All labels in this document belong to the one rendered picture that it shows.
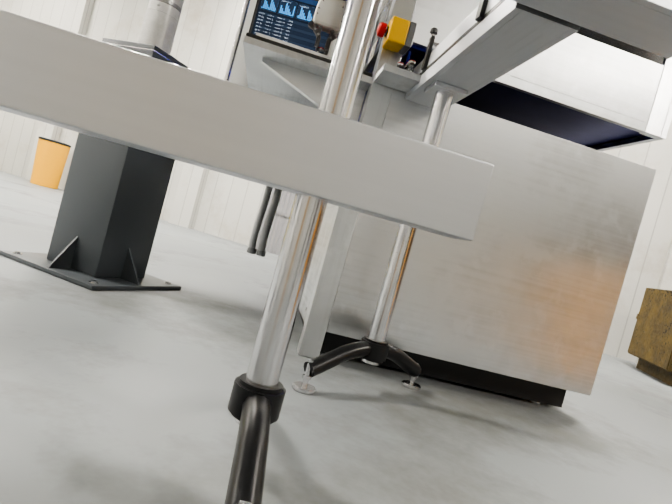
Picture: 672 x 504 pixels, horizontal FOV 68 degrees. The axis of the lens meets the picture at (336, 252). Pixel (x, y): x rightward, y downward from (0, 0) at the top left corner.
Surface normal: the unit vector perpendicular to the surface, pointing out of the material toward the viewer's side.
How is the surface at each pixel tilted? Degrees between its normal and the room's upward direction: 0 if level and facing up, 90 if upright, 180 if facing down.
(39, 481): 0
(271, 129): 90
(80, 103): 90
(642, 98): 90
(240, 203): 90
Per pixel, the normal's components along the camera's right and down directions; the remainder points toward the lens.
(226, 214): -0.35, -0.07
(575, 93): 0.15, 0.07
